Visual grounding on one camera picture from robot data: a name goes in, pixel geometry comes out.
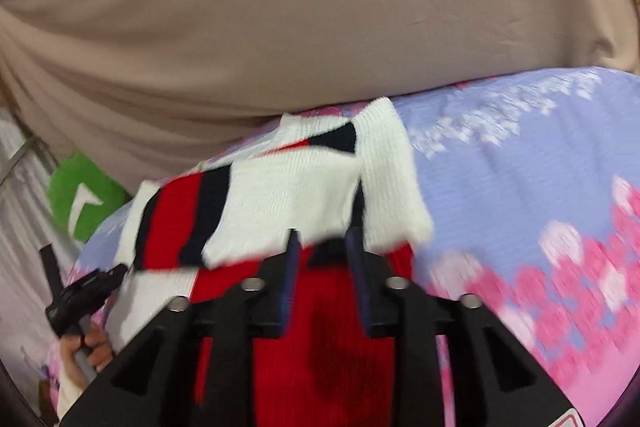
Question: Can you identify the person's left hand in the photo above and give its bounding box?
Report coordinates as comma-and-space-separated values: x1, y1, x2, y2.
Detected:
60, 317, 115, 375

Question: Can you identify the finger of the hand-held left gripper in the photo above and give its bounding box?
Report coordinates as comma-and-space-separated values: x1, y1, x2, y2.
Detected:
39, 244, 65, 300
65, 263, 129, 304

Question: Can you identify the white satin curtain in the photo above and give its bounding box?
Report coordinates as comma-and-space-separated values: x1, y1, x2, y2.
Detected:
0, 107, 83, 408

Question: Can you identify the beige cloth drape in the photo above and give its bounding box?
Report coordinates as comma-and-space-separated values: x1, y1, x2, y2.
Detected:
0, 0, 640, 202

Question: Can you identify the green pillow with white mark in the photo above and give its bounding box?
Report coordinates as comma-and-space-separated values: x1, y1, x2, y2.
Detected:
47, 151, 132, 244

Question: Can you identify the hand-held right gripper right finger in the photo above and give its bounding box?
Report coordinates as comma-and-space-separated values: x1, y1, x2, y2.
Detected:
345, 227, 581, 427

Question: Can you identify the grey metal rod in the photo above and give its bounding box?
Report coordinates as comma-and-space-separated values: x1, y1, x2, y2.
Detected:
0, 134, 40, 185

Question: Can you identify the white red navy knit sweater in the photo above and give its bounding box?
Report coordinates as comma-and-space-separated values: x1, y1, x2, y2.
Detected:
57, 97, 436, 427

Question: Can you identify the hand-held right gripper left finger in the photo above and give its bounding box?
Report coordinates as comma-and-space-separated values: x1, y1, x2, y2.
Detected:
60, 229, 303, 427

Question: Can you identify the pink blue floral bed sheet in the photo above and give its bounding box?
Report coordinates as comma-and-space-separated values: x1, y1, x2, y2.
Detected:
40, 67, 640, 427

